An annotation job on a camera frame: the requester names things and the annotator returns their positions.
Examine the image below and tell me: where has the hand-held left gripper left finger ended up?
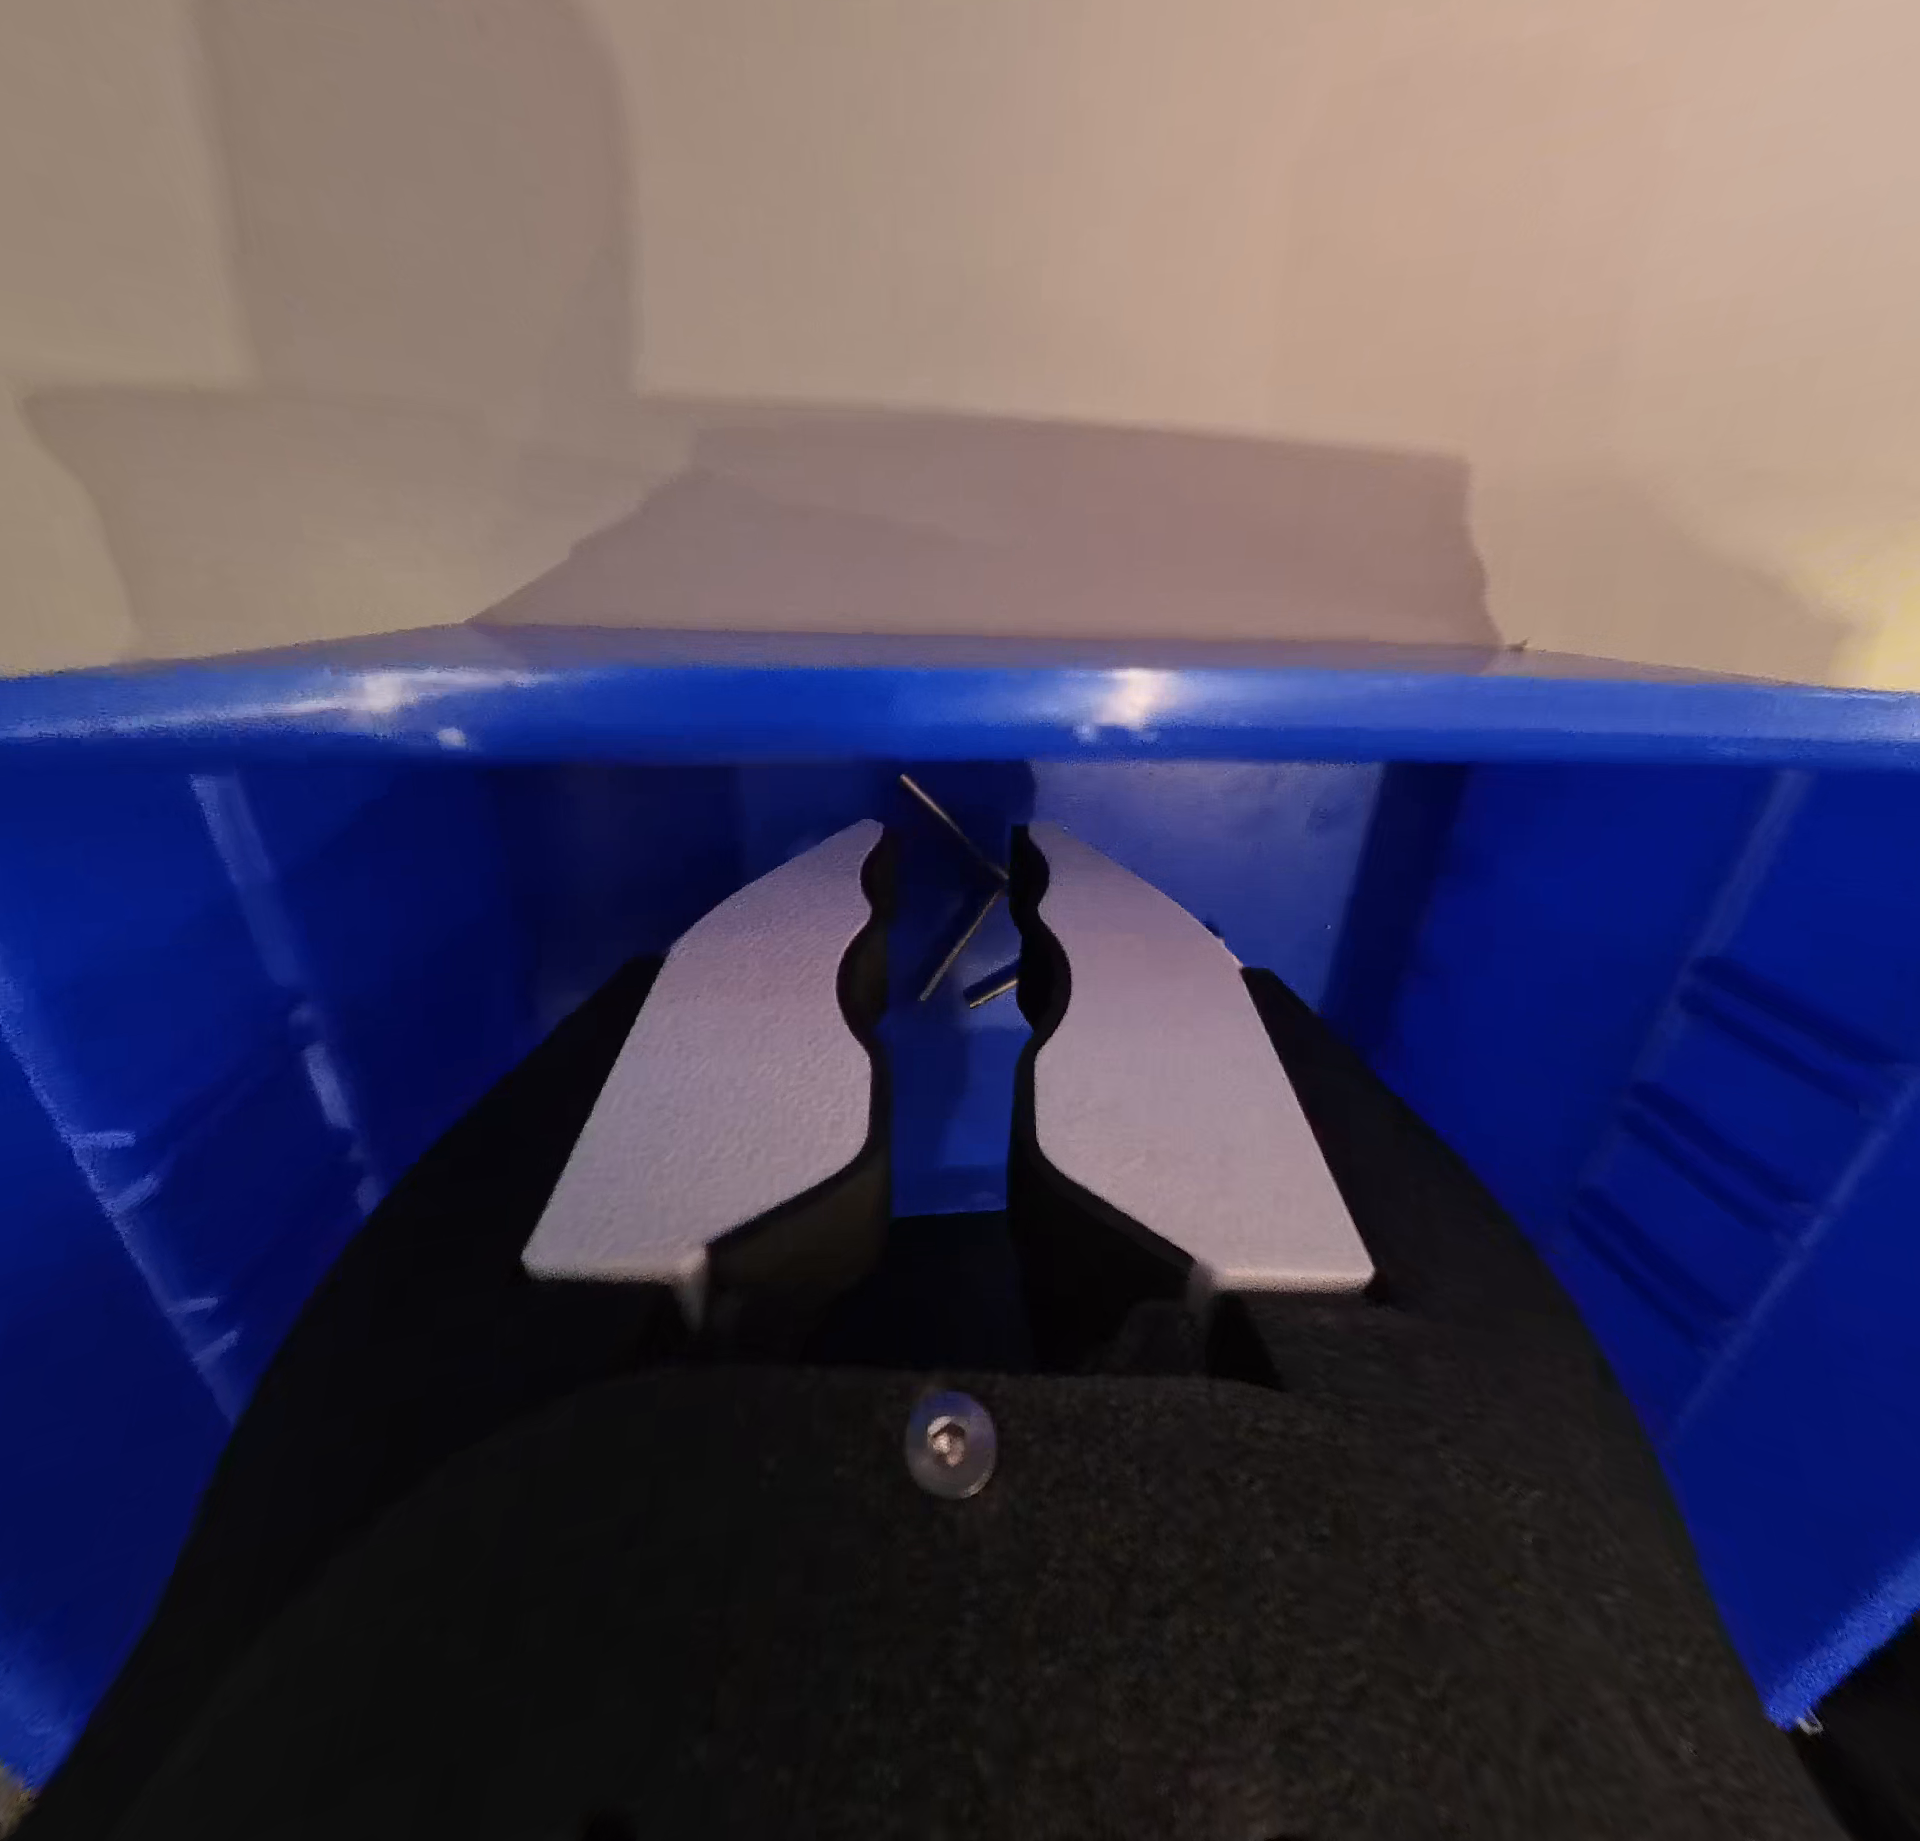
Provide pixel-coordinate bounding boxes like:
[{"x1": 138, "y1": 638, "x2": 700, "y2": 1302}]
[{"x1": 523, "y1": 817, "x2": 899, "y2": 1333}]

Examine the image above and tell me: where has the blue plastic bin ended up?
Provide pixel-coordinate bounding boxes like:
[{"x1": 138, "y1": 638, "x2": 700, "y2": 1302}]
[{"x1": 0, "y1": 626, "x2": 1920, "y2": 1796}]

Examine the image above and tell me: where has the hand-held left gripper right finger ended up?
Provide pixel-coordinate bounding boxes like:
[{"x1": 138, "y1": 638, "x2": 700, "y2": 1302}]
[{"x1": 1008, "y1": 817, "x2": 1373, "y2": 1338}]

